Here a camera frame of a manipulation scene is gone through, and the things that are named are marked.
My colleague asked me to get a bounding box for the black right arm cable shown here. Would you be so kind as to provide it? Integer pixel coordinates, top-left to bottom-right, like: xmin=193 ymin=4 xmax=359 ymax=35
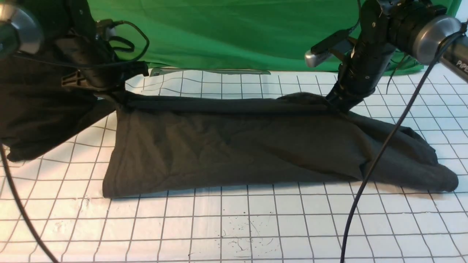
xmin=340 ymin=31 xmax=465 ymax=263

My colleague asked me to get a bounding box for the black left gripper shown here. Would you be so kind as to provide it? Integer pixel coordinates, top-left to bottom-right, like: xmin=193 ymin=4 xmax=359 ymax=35
xmin=55 ymin=18 xmax=150 ymax=93

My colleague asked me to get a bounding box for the gray long-sleeved shirt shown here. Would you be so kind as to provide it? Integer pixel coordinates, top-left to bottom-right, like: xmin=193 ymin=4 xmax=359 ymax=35
xmin=102 ymin=89 xmax=460 ymax=199

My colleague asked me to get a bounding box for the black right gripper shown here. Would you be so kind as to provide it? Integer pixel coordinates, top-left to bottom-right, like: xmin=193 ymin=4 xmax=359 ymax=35
xmin=326 ymin=0 xmax=396 ymax=112

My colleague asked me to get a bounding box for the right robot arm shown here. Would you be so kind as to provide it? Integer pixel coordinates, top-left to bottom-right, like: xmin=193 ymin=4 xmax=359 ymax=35
xmin=326 ymin=0 xmax=467 ymax=112

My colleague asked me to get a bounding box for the black cloth pile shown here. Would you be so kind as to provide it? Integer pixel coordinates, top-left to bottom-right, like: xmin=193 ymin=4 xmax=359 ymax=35
xmin=0 ymin=55 xmax=114 ymax=162

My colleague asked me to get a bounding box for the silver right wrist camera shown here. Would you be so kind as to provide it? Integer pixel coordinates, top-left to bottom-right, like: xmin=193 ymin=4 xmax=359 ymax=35
xmin=304 ymin=29 xmax=354 ymax=68

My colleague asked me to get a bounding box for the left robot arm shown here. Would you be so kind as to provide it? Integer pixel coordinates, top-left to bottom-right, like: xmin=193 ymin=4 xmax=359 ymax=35
xmin=1 ymin=0 xmax=150 ymax=94

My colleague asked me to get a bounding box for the green backdrop cloth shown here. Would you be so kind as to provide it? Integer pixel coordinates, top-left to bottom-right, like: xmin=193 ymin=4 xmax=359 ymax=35
xmin=86 ymin=0 xmax=462 ymax=75

